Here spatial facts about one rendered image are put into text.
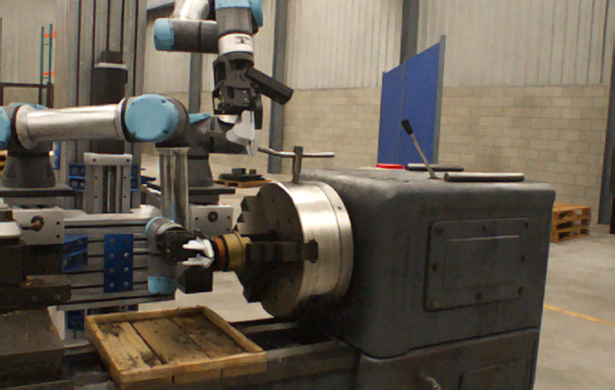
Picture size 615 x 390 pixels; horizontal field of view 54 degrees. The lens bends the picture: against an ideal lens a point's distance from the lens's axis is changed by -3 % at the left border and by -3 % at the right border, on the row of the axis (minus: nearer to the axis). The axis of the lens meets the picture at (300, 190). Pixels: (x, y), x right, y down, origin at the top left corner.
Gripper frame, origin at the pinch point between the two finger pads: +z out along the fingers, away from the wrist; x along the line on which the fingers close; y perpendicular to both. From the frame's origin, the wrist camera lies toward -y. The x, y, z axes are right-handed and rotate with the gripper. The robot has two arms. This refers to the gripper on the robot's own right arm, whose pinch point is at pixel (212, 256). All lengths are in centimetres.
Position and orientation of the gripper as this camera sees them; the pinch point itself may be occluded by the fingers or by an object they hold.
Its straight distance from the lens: 134.3
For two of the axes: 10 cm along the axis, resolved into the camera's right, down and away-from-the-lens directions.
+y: -8.8, 0.0, -4.8
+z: 4.8, 1.1, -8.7
